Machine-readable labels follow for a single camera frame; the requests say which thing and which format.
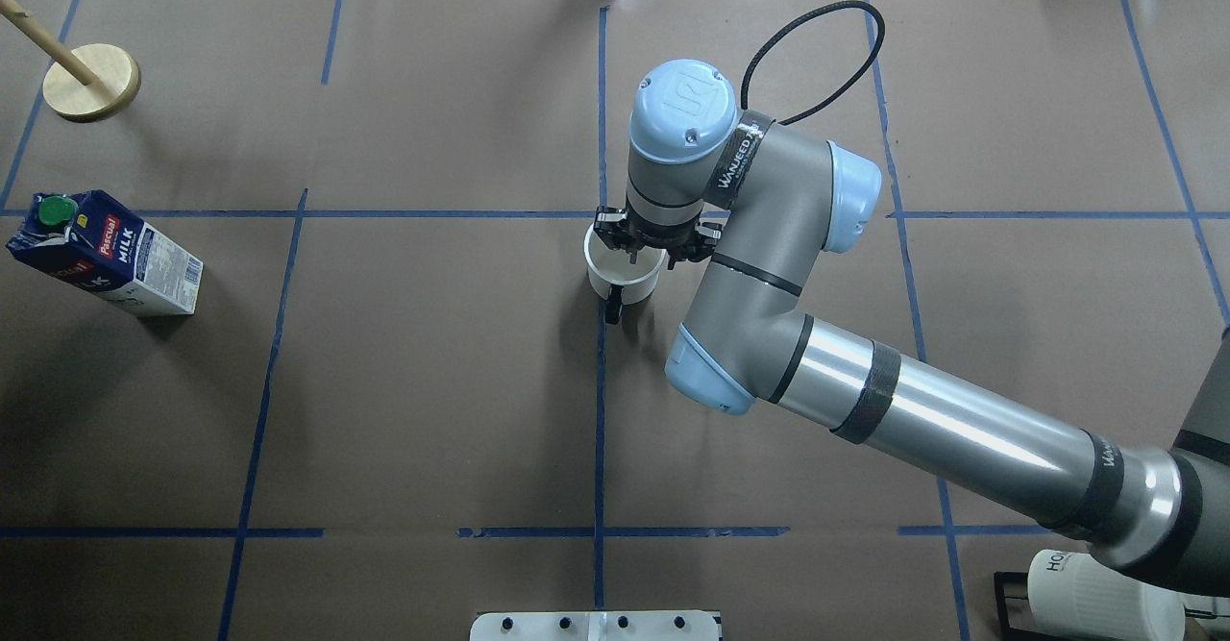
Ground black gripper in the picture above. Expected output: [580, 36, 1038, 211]
[593, 207, 724, 269]

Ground white smiley mug black handle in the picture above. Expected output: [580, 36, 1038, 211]
[583, 228, 667, 325]

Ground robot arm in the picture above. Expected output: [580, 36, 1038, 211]
[597, 59, 1229, 597]

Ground blue white milk carton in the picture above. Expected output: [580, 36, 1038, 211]
[6, 189, 204, 317]

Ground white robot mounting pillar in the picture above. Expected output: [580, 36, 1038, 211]
[469, 609, 724, 640]

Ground white ribbed HOME mug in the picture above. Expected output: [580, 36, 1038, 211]
[1027, 549, 1186, 640]

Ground wooden mug tree stand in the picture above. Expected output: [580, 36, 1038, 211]
[1, 0, 141, 123]

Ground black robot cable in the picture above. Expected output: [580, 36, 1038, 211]
[742, 0, 886, 127]

